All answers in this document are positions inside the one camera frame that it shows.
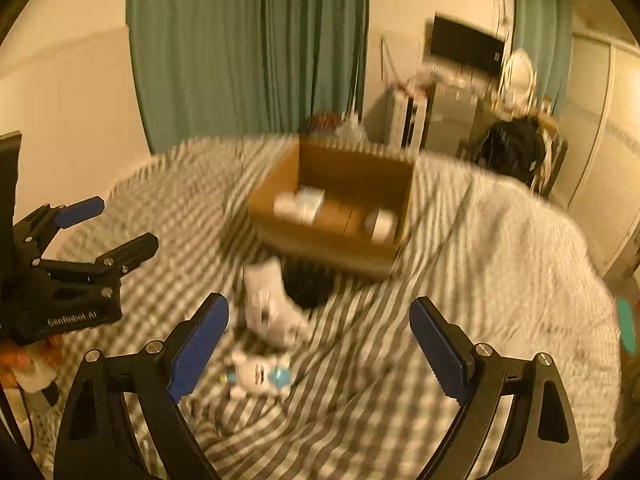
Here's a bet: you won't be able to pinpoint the grey white striped bedsheet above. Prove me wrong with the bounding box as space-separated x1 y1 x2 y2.
30 135 501 480

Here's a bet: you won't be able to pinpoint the person's left hand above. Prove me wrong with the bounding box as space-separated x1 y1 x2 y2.
0 334 65 396

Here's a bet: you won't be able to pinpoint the white fluffy blanket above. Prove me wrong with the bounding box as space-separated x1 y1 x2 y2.
410 152 623 480

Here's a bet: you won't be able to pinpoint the black television screen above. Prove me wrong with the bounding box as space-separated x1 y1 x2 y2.
430 14 506 77

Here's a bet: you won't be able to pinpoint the black cable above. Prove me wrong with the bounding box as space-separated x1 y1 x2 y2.
0 385 37 466

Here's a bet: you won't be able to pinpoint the white round container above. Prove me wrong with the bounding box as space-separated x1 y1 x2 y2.
364 208 398 241

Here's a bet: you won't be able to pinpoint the brown cardboard box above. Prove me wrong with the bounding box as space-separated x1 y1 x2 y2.
247 139 417 281

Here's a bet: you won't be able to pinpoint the white rectangular packet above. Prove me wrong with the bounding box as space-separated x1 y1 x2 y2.
273 186 326 225

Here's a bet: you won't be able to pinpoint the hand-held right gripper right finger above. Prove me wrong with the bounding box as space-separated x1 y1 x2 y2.
409 296 586 480

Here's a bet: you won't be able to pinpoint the white oval vanity mirror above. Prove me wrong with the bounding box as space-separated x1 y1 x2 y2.
499 48 537 107

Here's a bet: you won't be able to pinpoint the grey small fridge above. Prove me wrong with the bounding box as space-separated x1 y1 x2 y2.
424 79 482 155

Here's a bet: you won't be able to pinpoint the small white blue toy figure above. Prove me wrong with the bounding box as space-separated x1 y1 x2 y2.
222 351 293 401

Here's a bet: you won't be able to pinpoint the cream wardrobe doors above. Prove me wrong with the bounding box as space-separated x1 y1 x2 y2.
547 30 640 273

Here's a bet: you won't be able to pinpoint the black fuzzy item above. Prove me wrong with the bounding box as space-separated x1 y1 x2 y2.
281 259 337 310

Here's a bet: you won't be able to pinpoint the narrow green curtain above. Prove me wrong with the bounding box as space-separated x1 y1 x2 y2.
512 0 574 117

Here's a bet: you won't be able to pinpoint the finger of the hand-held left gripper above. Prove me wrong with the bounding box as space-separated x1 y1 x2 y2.
30 232 160 286
12 197 106 261

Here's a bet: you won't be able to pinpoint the white storage rack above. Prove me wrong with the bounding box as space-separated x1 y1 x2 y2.
386 86 432 150

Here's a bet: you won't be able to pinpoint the wide green curtain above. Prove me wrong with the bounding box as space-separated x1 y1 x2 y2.
126 0 372 155

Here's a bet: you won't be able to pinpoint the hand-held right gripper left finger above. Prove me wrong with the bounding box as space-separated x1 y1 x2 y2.
52 292 231 480

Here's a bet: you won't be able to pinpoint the teal round object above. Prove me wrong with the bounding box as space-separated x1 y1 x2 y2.
615 297 639 357

